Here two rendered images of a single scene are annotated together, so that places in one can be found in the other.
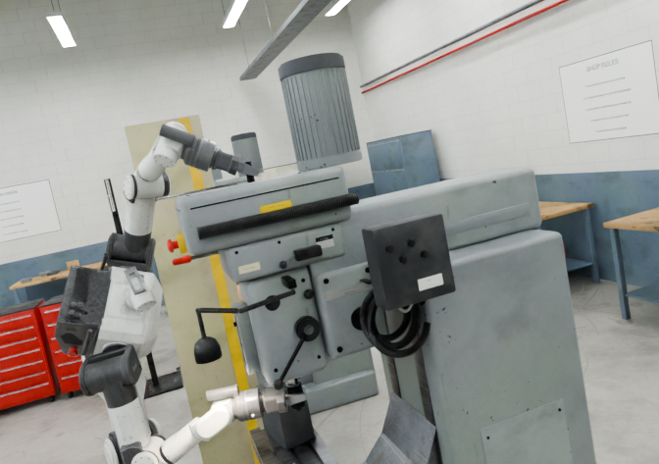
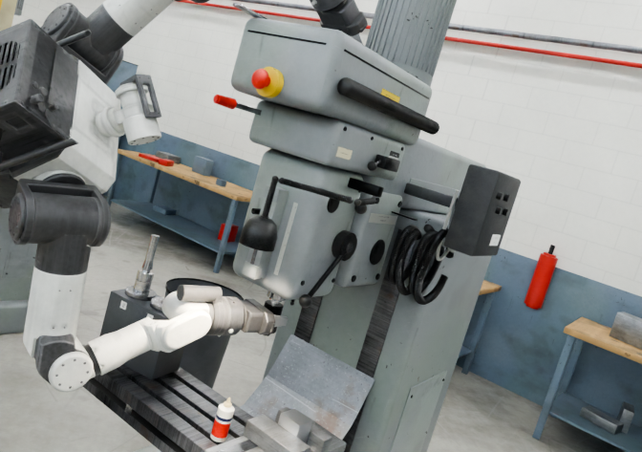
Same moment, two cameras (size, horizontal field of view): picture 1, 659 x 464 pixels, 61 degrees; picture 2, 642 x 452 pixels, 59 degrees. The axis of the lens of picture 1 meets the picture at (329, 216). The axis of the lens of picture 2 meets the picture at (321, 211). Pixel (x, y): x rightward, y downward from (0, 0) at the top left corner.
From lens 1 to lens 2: 121 cm
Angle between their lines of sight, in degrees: 40
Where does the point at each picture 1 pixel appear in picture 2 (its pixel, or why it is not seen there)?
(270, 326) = (320, 229)
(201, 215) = (347, 64)
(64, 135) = not seen: outside the picture
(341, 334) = (360, 262)
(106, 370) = (75, 212)
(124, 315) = (93, 138)
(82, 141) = not seen: outside the picture
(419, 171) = not seen: hidden behind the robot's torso
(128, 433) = (65, 318)
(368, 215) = (418, 149)
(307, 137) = (414, 39)
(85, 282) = (49, 58)
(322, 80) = not seen: outside the picture
